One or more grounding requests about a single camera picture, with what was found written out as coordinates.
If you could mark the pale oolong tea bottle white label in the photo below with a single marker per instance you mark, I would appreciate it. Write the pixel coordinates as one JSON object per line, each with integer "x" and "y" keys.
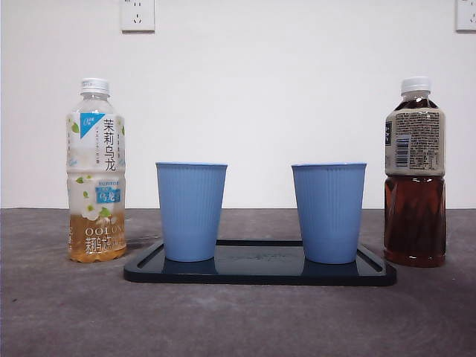
{"x": 96, "y": 148}

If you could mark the dark tea bottle beige label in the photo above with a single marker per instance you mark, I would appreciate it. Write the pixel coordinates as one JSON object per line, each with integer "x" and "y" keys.
{"x": 414, "y": 219}

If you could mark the blue ribbed plastic cup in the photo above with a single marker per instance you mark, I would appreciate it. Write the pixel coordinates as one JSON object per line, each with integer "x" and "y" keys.
{"x": 329, "y": 213}
{"x": 190, "y": 212}

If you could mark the dark teal rectangular tray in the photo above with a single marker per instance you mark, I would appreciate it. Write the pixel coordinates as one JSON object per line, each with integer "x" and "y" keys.
{"x": 260, "y": 273}

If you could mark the white wall socket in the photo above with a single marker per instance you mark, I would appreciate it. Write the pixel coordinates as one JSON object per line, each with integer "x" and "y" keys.
{"x": 137, "y": 16}
{"x": 466, "y": 16}

